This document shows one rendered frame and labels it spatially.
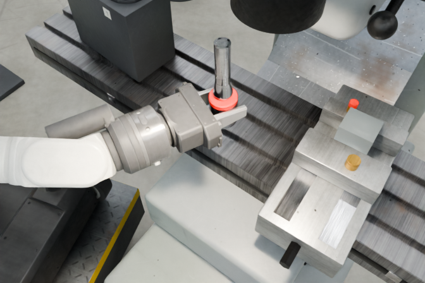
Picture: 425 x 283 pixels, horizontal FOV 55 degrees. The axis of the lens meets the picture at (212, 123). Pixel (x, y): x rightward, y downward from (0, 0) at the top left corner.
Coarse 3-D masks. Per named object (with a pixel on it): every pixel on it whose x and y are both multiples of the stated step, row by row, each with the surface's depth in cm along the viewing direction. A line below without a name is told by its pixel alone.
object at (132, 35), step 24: (72, 0) 91; (96, 0) 83; (120, 0) 81; (144, 0) 82; (168, 0) 86; (96, 24) 90; (120, 24) 82; (144, 24) 84; (168, 24) 90; (96, 48) 98; (120, 48) 89; (144, 48) 88; (168, 48) 95; (144, 72) 93
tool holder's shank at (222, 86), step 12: (216, 48) 56; (228, 48) 56; (216, 60) 58; (228, 60) 58; (216, 72) 61; (228, 72) 60; (216, 84) 62; (228, 84) 62; (216, 96) 64; (228, 96) 64
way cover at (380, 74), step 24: (408, 0) 88; (408, 24) 89; (288, 48) 103; (312, 48) 101; (336, 48) 98; (360, 48) 96; (384, 48) 93; (408, 48) 90; (264, 72) 104; (288, 72) 103; (312, 72) 101; (336, 72) 98; (360, 72) 96; (384, 72) 94; (408, 72) 92; (312, 96) 99; (384, 96) 94
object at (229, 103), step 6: (234, 90) 66; (210, 96) 65; (234, 96) 65; (210, 102) 65; (216, 102) 65; (222, 102) 64; (228, 102) 64; (234, 102) 65; (216, 108) 65; (222, 108) 64; (228, 108) 64
